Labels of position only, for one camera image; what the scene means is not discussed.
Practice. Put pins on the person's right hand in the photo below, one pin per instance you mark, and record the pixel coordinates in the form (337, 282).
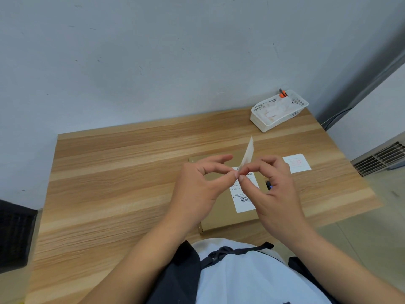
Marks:
(278, 208)

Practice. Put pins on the person's left hand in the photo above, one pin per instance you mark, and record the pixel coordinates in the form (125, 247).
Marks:
(193, 193)

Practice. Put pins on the person's left middle finger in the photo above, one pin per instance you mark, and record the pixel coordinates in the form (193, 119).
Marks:
(218, 159)

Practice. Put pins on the person's right middle finger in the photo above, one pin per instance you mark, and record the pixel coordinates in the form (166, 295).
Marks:
(273, 160)

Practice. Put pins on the person's right thumb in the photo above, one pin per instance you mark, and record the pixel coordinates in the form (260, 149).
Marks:
(251, 189)

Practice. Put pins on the person's left thumb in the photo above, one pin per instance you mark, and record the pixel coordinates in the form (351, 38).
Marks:
(223, 184)

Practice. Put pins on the white sticker strip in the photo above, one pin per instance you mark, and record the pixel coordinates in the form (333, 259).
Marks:
(247, 153)

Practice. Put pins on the person's right forearm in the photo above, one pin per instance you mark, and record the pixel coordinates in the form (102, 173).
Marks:
(345, 272)

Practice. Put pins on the person's left forearm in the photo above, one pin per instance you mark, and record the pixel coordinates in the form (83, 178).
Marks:
(142, 262)

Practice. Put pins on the white shipping label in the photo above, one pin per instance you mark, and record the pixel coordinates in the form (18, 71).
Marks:
(244, 204)

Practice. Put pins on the white sticker sheet red print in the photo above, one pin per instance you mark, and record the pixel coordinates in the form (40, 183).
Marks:
(297, 163)

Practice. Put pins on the flat brown cardboard box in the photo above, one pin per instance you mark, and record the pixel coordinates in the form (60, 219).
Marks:
(226, 215)

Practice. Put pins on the white plastic basket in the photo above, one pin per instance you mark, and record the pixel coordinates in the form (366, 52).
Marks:
(269, 121)

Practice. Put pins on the pile of white stickers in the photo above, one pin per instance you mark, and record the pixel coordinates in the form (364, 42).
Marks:
(278, 108)

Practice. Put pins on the orange black utility cutter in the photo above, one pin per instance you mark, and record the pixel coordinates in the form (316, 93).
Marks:
(283, 94)

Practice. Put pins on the white shirt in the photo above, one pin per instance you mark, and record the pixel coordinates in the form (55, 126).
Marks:
(253, 278)

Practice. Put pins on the grey vent grille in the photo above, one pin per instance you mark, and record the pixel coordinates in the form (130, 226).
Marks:
(378, 158)

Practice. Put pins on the black harness vest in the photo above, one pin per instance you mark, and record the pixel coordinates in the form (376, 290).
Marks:
(177, 278)

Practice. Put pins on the black mesh chair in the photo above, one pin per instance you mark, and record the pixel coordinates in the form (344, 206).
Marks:
(15, 234)

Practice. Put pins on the grey door frame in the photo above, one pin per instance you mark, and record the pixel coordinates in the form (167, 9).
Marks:
(364, 88)

